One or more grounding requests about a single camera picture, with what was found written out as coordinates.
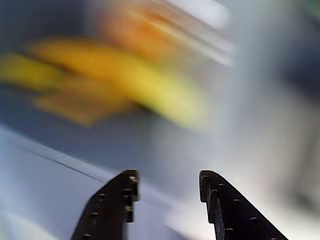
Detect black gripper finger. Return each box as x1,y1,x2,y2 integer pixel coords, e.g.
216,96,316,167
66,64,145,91
70,169,140,240
198,170,289,240

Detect blue door with dishes print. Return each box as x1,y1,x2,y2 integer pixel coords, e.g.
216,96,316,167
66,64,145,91
0,0,241,183

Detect yellow banana bunch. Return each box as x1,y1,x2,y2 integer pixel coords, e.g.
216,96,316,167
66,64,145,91
0,36,210,131

